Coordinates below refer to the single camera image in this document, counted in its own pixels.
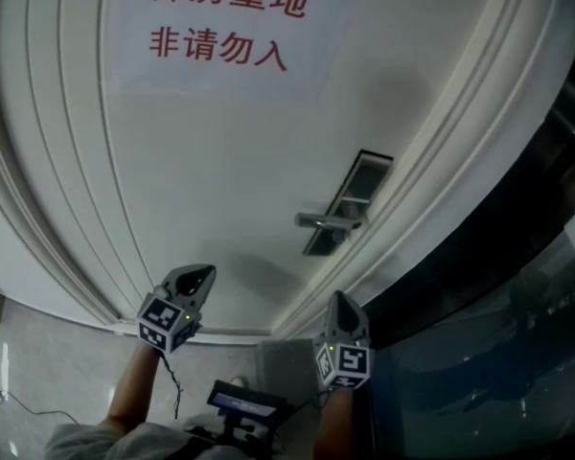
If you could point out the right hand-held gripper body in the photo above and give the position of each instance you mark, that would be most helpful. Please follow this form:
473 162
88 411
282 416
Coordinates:
345 362

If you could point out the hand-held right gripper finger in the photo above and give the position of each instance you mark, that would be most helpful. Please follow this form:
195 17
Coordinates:
330 319
363 326

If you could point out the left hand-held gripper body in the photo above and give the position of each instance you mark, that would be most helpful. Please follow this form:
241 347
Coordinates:
163 321

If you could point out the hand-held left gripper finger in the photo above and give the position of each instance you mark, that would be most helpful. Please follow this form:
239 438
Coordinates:
177 272
207 288

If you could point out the person's left forearm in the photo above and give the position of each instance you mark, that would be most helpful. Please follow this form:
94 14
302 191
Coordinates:
131 386

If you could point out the person's right forearm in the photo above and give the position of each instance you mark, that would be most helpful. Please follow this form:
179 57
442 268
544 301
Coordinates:
333 424

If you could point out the white door with paper sign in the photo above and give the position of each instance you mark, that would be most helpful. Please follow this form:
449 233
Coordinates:
220 161

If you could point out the dark door lock plate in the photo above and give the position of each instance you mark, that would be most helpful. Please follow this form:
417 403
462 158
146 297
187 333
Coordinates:
369 175

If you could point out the person's light shoe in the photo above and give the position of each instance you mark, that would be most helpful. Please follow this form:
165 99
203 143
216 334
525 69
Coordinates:
238 381

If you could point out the black chest-mounted device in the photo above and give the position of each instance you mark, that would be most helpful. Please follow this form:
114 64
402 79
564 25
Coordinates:
244 400

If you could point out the person's grey shirt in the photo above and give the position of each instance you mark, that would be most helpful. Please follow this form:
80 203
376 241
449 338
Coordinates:
86 441

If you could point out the white paper sign red print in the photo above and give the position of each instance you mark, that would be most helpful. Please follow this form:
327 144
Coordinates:
211 17

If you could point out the glass partition with black frame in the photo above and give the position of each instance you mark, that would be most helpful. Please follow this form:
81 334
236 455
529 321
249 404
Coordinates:
484 352

